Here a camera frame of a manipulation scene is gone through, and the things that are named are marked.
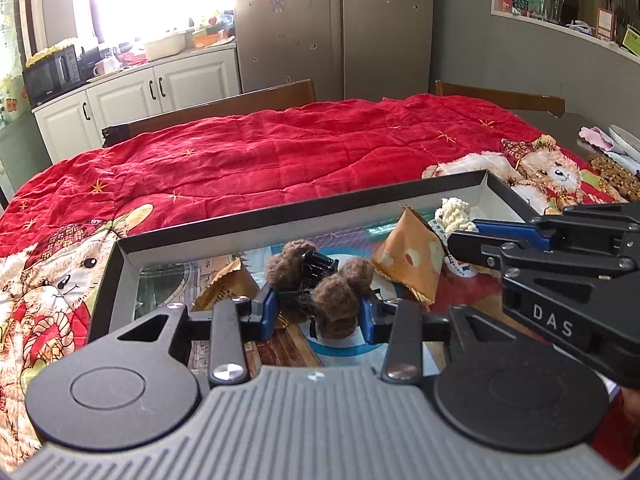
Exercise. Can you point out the white plastic basin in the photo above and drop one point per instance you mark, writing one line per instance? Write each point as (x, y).
(162, 46)

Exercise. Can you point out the clear drinking glasses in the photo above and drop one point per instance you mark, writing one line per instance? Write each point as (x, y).
(552, 2)

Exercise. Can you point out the red printed bear blanket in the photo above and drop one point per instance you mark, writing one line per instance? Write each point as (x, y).
(250, 150)

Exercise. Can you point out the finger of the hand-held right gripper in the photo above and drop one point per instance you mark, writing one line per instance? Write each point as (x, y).
(475, 250)
(505, 230)

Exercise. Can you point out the girl sticker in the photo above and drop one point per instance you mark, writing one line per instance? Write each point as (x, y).
(277, 1)

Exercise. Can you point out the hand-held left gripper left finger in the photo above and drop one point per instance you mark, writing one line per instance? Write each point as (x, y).
(267, 310)

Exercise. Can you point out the dark wooden chair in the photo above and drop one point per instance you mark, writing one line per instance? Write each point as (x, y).
(500, 97)
(280, 95)

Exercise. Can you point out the grey double-door fridge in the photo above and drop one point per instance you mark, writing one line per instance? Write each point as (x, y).
(300, 35)

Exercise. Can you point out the small picture frame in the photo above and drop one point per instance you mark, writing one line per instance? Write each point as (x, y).
(605, 24)

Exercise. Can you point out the orange box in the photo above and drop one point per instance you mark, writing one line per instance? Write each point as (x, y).
(210, 39)

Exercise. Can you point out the black cardboard box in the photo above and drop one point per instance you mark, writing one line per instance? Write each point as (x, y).
(300, 210)

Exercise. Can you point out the cream and brown knitted scrunchie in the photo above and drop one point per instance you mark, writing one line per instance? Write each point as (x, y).
(452, 215)

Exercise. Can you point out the black microwave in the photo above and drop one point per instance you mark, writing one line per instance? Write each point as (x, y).
(50, 75)

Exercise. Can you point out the white kitchen cabinet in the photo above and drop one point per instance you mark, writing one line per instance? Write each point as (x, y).
(190, 80)

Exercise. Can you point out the brown fuzzy hair claw clip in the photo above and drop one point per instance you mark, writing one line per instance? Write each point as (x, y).
(340, 295)

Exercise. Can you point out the pink scalloped dish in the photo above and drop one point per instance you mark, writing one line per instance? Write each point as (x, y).
(595, 137)

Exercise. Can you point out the white mug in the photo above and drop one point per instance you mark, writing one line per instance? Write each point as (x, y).
(104, 66)

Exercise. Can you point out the small brown snack packet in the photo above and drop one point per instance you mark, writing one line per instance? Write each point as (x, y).
(225, 285)

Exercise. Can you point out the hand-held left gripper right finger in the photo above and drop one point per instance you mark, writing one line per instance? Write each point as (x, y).
(369, 317)

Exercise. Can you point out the white plate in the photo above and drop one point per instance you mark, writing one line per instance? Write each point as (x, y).
(625, 140)

